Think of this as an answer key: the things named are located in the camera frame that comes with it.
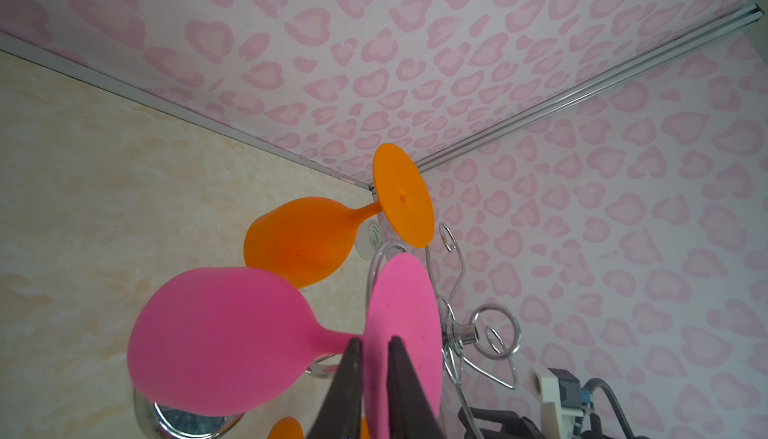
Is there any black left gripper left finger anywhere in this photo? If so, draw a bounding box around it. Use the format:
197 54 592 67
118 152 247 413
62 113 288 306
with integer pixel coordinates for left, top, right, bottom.
306 338 363 439

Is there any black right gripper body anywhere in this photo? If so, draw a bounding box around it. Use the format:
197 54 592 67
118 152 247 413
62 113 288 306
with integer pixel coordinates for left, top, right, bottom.
470 407 544 439

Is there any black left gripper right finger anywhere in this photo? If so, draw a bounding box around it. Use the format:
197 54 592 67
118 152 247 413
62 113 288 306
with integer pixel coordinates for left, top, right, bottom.
386 336 444 439

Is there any orange plastic wine glass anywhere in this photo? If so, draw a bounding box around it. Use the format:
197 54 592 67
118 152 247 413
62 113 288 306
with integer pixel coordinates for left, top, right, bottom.
243 143 435 289
268 417 371 439

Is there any magenta plastic wine glass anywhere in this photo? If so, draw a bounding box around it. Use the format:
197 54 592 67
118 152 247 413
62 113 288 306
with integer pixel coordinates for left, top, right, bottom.
127 253 442 438

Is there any chrome wire wine glass rack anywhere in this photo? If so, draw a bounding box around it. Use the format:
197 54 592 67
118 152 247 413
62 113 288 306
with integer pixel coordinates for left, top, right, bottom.
134 240 519 438

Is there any aluminium corner frame post right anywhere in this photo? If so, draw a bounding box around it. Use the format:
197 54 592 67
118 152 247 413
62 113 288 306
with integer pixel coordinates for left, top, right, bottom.
417 3 766 173

